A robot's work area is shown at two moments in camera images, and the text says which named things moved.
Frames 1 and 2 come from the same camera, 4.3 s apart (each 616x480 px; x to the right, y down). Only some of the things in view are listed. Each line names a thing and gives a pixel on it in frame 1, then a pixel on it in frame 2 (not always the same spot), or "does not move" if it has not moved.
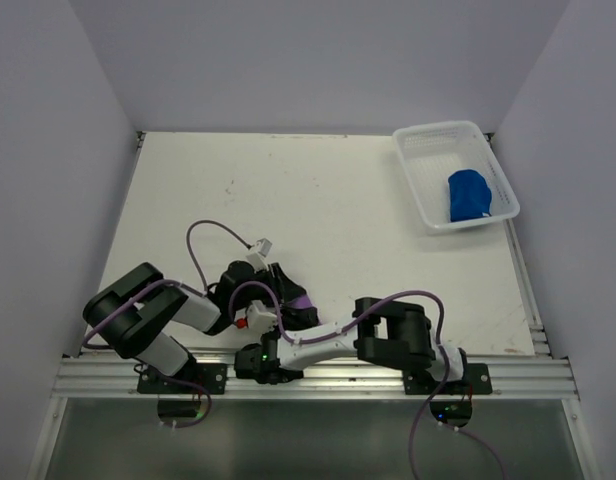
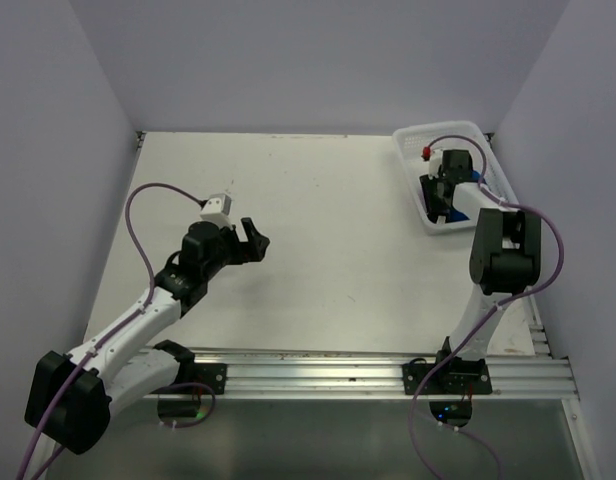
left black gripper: x=275 y=277 -> x=250 y=251
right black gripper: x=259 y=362 -> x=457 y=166
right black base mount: x=477 y=380 does not move
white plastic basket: x=428 y=154 does not move
